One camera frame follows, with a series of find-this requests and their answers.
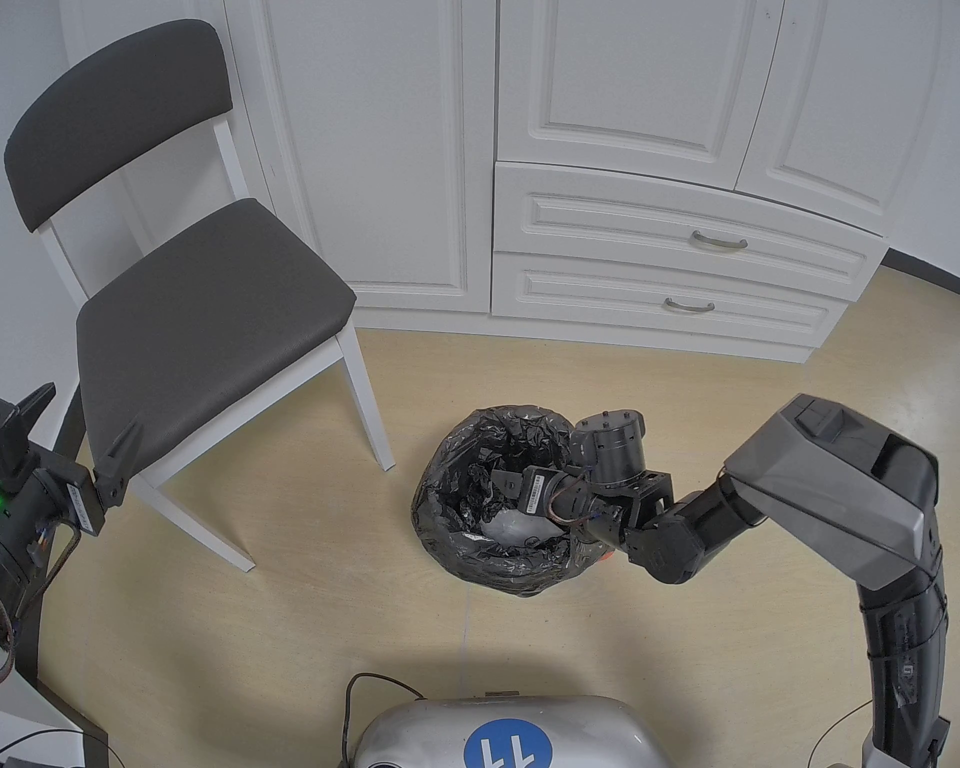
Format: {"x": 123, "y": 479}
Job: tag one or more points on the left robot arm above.
{"x": 16, "y": 577}

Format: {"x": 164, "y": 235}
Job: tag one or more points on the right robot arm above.
{"x": 825, "y": 480}

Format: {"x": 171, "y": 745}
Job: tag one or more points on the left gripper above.
{"x": 71, "y": 491}

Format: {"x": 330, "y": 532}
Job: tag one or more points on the crumpled white paper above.
{"x": 514, "y": 526}

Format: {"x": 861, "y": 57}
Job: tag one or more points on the white chair with grey cushions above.
{"x": 210, "y": 322}

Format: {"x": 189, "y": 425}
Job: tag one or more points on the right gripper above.
{"x": 541, "y": 491}

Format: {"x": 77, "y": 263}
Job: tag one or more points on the white wardrobe with drawers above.
{"x": 600, "y": 82}

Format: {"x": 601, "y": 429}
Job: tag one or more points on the black plastic bag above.
{"x": 448, "y": 469}

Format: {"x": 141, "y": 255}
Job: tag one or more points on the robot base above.
{"x": 510, "y": 731}

